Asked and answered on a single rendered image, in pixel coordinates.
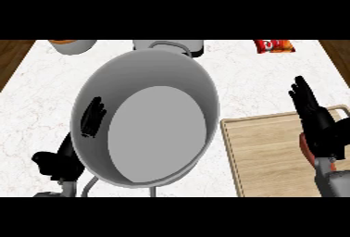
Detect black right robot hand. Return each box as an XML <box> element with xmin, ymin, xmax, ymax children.
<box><xmin>286</xmin><ymin>75</ymin><xmax>350</xmax><ymax>162</ymax></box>

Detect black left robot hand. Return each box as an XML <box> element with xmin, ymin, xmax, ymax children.
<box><xmin>29</xmin><ymin>95</ymin><xmax>109</xmax><ymax>183</ymax></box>

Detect reddish brown sweet potato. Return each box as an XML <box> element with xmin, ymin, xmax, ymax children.
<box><xmin>298</xmin><ymin>133</ymin><xmax>340</xmax><ymax>172</ymax></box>

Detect pale wooden tray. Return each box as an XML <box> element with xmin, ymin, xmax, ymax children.
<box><xmin>218</xmin><ymin>104</ymin><xmax>350</xmax><ymax>198</ymax></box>

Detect large grey metal pot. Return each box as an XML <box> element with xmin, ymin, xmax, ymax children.
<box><xmin>68</xmin><ymin>41</ymin><xmax>221</xmax><ymax>198</ymax></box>

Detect red and orange snack bag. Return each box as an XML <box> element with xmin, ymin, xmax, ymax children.
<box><xmin>252</xmin><ymin>39</ymin><xmax>297</xmax><ymax>55</ymax></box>

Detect grey bowl with orange content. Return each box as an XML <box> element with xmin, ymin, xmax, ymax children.
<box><xmin>46</xmin><ymin>39</ymin><xmax>99</xmax><ymax>56</ymax></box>

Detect grey and black appliance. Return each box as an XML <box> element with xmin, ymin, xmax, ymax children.
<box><xmin>131</xmin><ymin>39</ymin><xmax>207</xmax><ymax>59</ymax></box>

